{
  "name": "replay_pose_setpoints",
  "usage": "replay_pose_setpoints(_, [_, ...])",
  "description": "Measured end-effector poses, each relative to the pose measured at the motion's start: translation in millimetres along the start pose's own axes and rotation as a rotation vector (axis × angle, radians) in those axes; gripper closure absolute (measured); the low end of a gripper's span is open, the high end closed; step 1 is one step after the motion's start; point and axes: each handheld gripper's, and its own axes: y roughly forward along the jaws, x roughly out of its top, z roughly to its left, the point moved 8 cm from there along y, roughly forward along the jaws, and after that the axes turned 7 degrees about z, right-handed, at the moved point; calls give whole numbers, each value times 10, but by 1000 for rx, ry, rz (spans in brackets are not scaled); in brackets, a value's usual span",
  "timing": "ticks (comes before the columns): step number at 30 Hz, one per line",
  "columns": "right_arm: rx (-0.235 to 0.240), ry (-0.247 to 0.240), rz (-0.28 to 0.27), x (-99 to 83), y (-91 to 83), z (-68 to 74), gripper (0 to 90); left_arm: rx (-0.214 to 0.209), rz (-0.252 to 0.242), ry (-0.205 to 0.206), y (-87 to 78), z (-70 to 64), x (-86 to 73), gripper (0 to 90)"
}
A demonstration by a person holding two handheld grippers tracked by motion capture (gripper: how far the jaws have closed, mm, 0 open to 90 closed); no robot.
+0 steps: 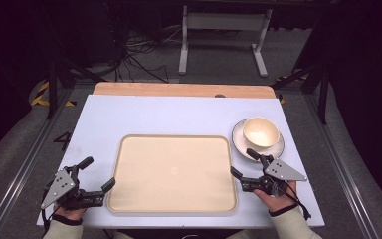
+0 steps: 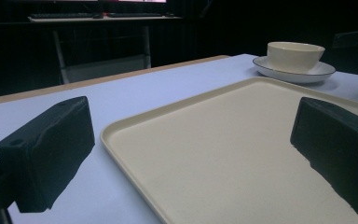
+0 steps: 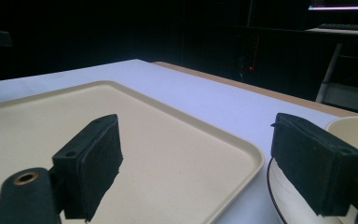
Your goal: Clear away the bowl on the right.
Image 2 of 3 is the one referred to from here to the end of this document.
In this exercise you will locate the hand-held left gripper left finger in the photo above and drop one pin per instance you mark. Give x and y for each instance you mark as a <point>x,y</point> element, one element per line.
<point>49,149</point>

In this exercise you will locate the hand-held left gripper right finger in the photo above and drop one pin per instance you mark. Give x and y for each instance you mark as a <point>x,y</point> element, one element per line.
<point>338,146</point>

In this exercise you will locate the white plate with dark rim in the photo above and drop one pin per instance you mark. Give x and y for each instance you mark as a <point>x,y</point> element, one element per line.
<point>323,73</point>

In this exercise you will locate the cream ceramic bowl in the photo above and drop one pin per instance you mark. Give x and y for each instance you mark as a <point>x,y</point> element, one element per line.
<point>293,57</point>

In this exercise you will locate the dark chair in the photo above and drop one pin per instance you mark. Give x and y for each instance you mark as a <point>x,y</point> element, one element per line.
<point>355,46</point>

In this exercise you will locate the beige plastic tray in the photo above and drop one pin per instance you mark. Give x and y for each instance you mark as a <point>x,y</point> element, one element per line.
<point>230,155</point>

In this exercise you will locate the desk with metal legs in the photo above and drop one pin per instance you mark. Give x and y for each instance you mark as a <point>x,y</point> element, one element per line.
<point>105,43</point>

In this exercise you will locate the black keyboard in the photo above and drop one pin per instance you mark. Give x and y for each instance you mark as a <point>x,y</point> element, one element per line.
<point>59,15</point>
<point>135,14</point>

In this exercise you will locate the black computer mouse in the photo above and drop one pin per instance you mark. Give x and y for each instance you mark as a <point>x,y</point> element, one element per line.
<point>98,16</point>

